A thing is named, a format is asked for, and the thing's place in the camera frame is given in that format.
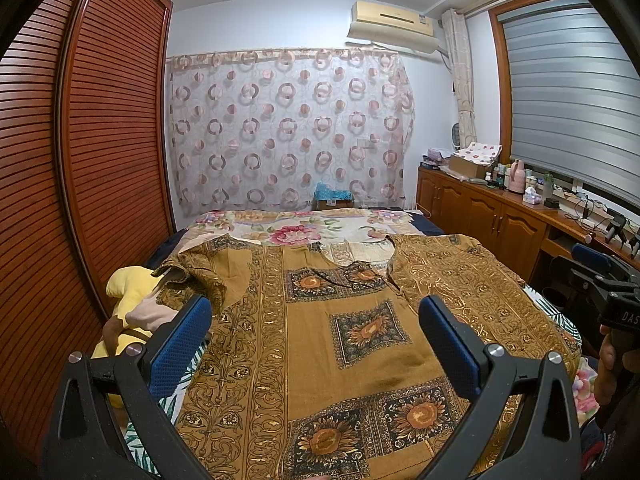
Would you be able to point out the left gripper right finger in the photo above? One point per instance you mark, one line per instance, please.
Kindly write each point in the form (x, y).
(543, 442)

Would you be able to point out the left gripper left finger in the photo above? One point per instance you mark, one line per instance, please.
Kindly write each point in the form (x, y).
(84, 440)

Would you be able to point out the brown gold patterned garment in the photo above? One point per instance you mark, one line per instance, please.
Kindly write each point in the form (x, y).
(316, 364)

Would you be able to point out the person right hand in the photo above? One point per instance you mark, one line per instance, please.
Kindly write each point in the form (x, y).
(605, 384)

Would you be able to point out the palm leaf print sheet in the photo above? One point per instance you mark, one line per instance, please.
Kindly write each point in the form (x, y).
(171, 406)

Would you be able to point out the long wooden sideboard cabinet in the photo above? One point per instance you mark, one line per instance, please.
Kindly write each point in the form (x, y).
(521, 236)

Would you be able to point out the pale pink cloth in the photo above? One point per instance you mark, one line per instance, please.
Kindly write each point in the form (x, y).
(149, 315)

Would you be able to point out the yellow plush toy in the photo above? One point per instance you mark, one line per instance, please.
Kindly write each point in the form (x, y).
(128, 285)

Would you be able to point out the pink thermos jug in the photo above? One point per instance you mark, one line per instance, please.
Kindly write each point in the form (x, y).
(517, 175)

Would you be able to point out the cardboard box with paper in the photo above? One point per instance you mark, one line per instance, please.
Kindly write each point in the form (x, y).
(474, 160)

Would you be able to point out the grey window roller blind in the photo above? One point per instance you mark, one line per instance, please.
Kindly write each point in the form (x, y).
(574, 94)

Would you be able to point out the small grey desk fan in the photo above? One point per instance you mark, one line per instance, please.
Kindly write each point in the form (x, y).
(455, 136)

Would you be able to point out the floral quilt bedspread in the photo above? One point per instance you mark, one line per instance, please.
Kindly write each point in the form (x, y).
(345, 235)

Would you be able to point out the wooden louvered wardrobe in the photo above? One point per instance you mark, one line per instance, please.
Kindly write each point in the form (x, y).
(83, 186)

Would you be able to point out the beige tied window curtain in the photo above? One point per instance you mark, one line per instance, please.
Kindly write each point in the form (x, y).
(460, 59)

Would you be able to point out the blue item on box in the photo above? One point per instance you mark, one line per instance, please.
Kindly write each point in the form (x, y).
(328, 198)

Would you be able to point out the circle patterned wall curtain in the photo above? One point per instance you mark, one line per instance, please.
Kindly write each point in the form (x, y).
(264, 129)

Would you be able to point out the beige wall air conditioner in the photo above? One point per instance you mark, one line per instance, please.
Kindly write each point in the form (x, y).
(383, 24)

